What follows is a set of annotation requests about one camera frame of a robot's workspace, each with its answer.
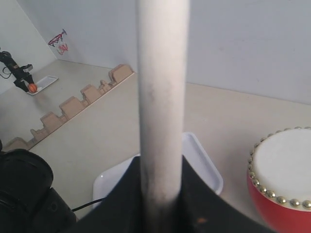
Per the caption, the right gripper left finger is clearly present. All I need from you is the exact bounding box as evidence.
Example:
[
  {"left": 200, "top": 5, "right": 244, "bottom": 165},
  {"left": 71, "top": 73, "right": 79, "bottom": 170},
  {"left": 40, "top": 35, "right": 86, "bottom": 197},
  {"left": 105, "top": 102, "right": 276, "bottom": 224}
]
[{"left": 67, "top": 157, "right": 143, "bottom": 233}]

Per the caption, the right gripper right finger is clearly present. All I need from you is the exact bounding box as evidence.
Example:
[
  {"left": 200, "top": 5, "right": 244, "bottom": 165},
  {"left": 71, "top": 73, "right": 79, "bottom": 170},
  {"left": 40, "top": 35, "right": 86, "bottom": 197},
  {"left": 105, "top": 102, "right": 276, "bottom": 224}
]
[{"left": 178, "top": 156, "right": 279, "bottom": 233}]

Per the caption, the white drumstick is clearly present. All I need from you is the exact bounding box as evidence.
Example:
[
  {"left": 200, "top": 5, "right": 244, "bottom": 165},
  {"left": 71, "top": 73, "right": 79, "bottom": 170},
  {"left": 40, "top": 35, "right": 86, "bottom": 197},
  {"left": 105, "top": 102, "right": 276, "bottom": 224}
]
[{"left": 136, "top": 0, "right": 190, "bottom": 206}]

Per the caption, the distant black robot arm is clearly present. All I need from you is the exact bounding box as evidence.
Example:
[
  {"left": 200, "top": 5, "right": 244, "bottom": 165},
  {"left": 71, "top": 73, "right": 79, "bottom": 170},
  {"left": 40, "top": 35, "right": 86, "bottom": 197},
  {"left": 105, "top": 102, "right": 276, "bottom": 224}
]
[{"left": 0, "top": 51, "right": 34, "bottom": 92}]

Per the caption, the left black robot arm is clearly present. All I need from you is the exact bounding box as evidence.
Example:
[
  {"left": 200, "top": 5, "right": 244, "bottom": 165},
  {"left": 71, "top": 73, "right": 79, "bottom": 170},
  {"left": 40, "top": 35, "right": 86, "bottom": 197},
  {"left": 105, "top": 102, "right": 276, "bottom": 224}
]
[{"left": 0, "top": 149, "right": 77, "bottom": 233}]

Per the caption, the red small drum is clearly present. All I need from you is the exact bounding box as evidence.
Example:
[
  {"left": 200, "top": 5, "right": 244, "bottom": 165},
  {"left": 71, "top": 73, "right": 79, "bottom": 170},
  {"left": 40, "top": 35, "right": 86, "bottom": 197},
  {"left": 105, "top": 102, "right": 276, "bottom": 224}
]
[{"left": 247, "top": 127, "right": 311, "bottom": 233}]

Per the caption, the white rectangular plastic tray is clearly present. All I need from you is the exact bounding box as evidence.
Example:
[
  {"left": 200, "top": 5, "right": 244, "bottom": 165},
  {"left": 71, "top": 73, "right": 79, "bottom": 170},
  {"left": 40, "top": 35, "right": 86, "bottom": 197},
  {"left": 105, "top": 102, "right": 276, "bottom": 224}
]
[{"left": 93, "top": 132, "right": 224, "bottom": 200}]

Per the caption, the brown cardboard divider strip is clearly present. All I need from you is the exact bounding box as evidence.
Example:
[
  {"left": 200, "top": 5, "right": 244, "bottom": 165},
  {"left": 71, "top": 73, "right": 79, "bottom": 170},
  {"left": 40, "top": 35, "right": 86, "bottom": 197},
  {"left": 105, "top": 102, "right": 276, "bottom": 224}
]
[{"left": 3, "top": 64, "right": 135, "bottom": 151}]

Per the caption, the distant white tray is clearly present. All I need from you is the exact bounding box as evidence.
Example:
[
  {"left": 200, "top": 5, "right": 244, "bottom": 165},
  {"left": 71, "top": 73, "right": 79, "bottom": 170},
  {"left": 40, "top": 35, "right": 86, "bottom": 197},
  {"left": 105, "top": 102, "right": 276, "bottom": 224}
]
[{"left": 27, "top": 76, "right": 59, "bottom": 96}]

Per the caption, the orange mini basketball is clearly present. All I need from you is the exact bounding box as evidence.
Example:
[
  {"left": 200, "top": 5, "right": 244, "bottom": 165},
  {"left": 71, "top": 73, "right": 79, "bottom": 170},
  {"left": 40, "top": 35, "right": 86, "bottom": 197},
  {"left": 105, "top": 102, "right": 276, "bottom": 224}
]
[{"left": 28, "top": 83, "right": 37, "bottom": 93}]

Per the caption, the small basketball hoop toy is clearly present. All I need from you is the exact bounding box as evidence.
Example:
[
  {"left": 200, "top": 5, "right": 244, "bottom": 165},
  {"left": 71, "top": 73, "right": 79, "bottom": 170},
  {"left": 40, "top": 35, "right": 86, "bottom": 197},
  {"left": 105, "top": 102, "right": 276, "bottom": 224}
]
[{"left": 48, "top": 29, "right": 69, "bottom": 55}]

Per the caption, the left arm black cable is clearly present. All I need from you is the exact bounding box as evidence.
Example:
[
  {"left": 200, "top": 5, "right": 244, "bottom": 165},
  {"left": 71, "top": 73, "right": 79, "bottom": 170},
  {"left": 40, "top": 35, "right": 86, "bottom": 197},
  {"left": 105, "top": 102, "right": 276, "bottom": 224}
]
[{"left": 71, "top": 197, "right": 107, "bottom": 212}]

